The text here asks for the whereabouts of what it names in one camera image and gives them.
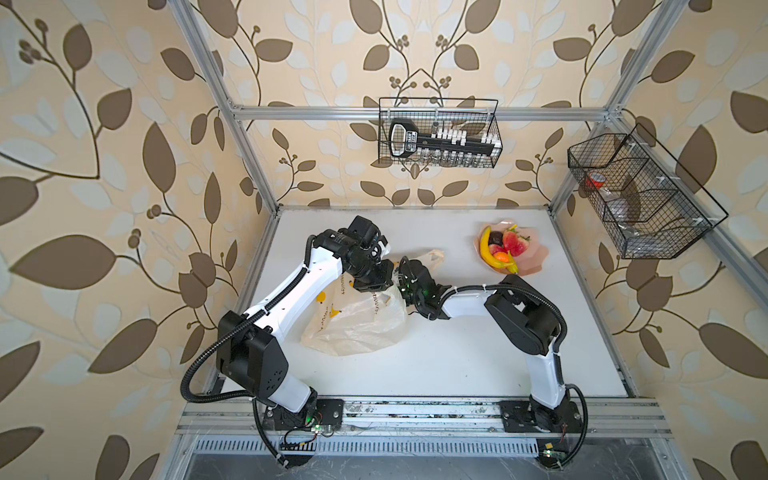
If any black wire basket right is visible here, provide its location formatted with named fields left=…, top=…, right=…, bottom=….
left=567, top=123, right=728, bottom=260

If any clear bottle red cap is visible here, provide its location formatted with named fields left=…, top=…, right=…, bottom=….
left=586, top=171, right=640, bottom=238

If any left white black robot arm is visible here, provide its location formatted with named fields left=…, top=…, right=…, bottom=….
left=180, top=216, right=394, bottom=416

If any black wire basket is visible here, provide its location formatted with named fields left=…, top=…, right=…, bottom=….
left=377, top=96, right=503, bottom=169
left=567, top=123, right=728, bottom=260

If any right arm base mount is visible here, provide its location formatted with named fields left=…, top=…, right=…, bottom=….
left=498, top=397, right=584, bottom=434

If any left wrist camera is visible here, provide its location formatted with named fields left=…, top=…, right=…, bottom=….
left=376, top=237, right=391, bottom=258

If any dark brown fig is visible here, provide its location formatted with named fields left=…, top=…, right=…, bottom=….
left=488, top=231, right=504, bottom=247

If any pink wavy fruit plate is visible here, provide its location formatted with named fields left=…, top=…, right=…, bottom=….
left=474, top=221, right=549, bottom=276

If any yellow green banana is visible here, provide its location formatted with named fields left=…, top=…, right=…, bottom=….
left=479, top=227, right=519, bottom=274

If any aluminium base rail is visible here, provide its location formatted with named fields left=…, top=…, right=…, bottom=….
left=176, top=396, right=673, bottom=439

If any banana print plastic bag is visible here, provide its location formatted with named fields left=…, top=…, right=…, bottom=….
left=300, top=273, right=411, bottom=357

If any black white tool set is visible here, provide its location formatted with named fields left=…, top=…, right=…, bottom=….
left=384, top=118, right=503, bottom=159

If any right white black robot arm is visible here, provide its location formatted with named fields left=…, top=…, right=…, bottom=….
left=397, top=257, right=568, bottom=412

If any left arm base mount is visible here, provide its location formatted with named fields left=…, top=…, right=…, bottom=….
left=266, top=398, right=345, bottom=433

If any black wire basket centre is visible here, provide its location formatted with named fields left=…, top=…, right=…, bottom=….
left=377, top=96, right=503, bottom=169

